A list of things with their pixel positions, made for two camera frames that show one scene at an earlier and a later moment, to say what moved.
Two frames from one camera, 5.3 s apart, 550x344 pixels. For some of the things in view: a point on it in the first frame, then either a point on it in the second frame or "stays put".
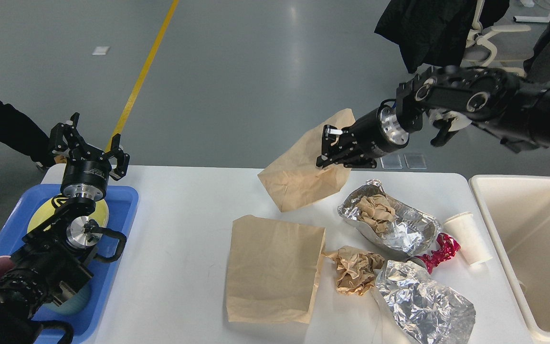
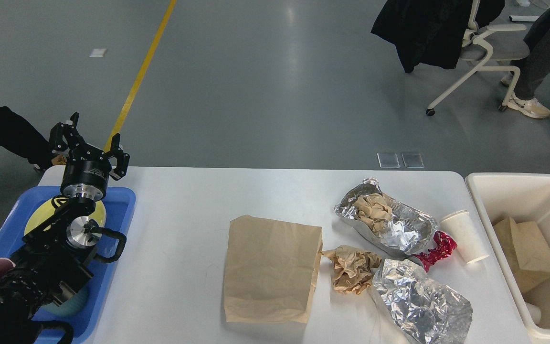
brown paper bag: x=293 y=179 → x=528 y=252
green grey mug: x=75 y=304 stays put
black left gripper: x=84 y=178 stays put
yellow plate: x=100 y=216 stays put
